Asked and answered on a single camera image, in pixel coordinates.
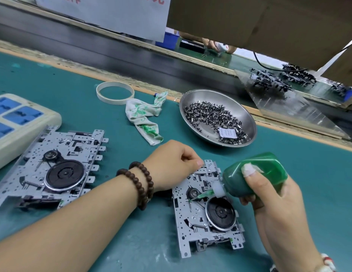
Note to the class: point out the white blue power strip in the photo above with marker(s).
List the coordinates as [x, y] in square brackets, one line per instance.
[17, 133]

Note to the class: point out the person's left forearm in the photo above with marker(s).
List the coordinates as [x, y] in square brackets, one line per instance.
[57, 235]

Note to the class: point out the white paper sign red text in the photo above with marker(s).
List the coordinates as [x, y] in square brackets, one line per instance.
[113, 11]

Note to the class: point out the black conveyor belt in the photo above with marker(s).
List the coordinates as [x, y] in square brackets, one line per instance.
[79, 36]

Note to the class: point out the person's left hand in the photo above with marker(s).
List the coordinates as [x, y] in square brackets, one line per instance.
[170, 164]

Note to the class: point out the blue plastic bin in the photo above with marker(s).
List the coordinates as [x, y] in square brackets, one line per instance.
[349, 94]
[169, 41]

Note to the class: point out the green glue squeeze bottle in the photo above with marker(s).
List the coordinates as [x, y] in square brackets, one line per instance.
[261, 170]

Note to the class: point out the cassette mechanism plate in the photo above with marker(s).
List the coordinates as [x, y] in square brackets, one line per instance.
[57, 170]
[184, 235]

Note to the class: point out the pile of small metal parts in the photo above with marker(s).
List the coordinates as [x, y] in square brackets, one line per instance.
[210, 116]

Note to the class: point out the white green-stained cloth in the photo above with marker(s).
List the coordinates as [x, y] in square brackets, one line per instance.
[145, 119]

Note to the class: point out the clear plastic sheet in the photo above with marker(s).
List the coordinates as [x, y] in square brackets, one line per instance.
[301, 110]

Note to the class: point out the brown cardboard panel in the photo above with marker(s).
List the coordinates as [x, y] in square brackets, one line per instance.
[267, 19]

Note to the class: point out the round metal bowl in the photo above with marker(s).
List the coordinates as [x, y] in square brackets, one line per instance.
[193, 98]

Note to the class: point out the person's right hand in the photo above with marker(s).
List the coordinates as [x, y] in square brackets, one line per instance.
[284, 223]

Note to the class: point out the black flat box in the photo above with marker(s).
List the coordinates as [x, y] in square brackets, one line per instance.
[193, 45]

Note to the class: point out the finished mechanisms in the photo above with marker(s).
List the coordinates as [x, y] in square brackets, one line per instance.
[281, 76]

